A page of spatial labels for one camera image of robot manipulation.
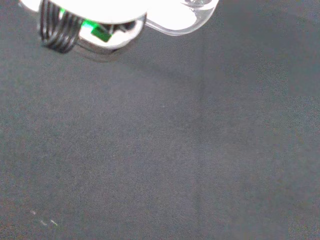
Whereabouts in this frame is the black bench cloth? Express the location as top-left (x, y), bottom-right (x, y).
top-left (0, 0), bottom-right (320, 240)

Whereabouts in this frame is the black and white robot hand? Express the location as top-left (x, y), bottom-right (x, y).
top-left (18, 0), bottom-right (151, 63)

